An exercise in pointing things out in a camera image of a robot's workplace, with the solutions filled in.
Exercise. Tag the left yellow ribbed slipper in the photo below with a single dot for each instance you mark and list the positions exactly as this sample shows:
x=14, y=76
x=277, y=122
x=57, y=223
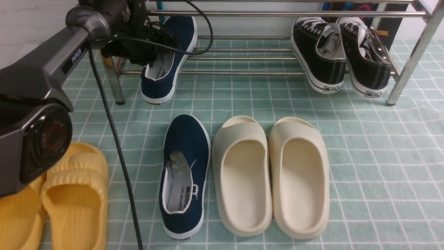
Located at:
x=22, y=218

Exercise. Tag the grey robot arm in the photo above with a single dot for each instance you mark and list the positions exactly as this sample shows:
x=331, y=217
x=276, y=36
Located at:
x=36, y=128

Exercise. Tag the teal grid-pattern floor mat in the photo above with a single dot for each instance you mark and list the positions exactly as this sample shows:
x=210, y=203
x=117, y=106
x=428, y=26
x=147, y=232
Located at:
x=386, y=184

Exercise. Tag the navy slip-on shoe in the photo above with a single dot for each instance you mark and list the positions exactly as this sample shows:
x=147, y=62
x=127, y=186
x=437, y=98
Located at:
x=159, y=77
x=186, y=161

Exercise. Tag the chrome metal shoe rack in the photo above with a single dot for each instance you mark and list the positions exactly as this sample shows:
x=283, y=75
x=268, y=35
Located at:
x=432, y=21

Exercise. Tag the left cream slide slipper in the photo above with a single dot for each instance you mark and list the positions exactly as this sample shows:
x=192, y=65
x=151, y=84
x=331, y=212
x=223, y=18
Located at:
x=241, y=177

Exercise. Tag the right black canvas sneaker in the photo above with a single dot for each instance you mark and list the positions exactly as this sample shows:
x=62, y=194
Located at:
x=369, y=71

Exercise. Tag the right cream slide slipper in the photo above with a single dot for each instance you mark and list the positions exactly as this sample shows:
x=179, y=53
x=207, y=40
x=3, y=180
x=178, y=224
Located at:
x=300, y=178

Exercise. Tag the dark printed box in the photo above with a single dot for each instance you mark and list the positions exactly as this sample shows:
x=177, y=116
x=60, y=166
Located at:
x=386, y=28

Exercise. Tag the right yellow ribbed slipper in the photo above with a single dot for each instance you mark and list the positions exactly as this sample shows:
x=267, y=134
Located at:
x=75, y=196

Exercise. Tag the yellow ribbed slipper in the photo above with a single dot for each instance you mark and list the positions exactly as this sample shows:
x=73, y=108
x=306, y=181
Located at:
x=75, y=196
x=22, y=218

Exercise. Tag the black canvas sneaker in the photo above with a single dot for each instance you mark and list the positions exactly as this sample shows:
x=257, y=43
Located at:
x=369, y=71
x=318, y=46

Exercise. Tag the cream slide slipper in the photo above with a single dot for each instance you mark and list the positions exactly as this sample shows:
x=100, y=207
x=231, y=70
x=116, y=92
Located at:
x=241, y=177
x=300, y=178

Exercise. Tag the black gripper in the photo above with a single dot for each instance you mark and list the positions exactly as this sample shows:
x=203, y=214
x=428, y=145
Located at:
x=141, y=40

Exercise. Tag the left black canvas sneaker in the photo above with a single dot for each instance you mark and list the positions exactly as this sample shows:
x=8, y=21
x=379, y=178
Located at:
x=318, y=46

